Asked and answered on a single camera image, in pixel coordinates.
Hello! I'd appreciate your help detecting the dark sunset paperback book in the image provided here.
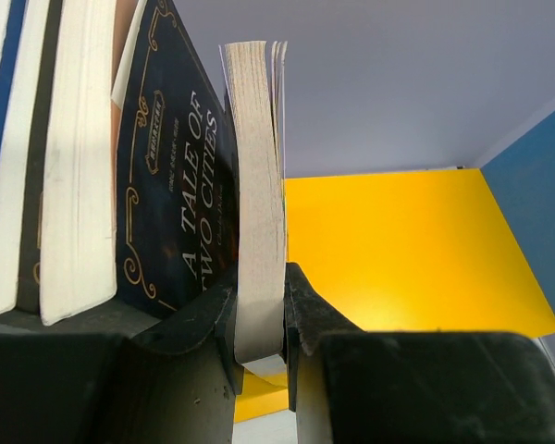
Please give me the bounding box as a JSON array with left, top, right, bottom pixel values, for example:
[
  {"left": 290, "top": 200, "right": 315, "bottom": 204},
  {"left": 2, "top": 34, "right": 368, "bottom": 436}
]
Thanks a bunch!
[{"left": 112, "top": 1, "right": 239, "bottom": 319}]

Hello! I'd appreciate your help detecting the red bordered cream book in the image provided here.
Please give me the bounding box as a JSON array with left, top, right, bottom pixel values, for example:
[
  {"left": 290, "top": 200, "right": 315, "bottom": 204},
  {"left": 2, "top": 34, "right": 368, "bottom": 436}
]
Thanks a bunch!
[{"left": 223, "top": 41, "right": 288, "bottom": 364}]

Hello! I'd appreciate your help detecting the blue and yellow bookshelf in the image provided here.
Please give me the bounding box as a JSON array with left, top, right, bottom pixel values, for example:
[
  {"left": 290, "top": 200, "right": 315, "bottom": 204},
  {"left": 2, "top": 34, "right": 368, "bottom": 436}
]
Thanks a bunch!
[{"left": 232, "top": 96, "right": 555, "bottom": 423}]

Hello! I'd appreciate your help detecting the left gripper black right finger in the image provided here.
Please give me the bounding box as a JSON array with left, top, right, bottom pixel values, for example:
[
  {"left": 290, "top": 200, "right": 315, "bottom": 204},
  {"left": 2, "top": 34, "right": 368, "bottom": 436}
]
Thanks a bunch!
[{"left": 284, "top": 263, "right": 555, "bottom": 443}]

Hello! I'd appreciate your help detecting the floral Little Women book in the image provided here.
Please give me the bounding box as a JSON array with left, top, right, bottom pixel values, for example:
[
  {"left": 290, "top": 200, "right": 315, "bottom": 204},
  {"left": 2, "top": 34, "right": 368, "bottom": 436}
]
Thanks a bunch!
[{"left": 0, "top": 1, "right": 47, "bottom": 315}]

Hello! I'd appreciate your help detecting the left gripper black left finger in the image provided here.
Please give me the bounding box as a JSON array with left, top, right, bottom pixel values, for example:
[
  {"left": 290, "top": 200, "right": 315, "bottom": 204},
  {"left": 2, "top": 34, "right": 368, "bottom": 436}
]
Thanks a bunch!
[{"left": 0, "top": 268, "right": 241, "bottom": 443}]

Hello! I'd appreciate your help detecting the Three Days To See book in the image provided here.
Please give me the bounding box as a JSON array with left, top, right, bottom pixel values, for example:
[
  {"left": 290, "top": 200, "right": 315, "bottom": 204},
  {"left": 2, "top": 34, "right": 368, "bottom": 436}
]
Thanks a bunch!
[{"left": 40, "top": 0, "right": 136, "bottom": 326}]

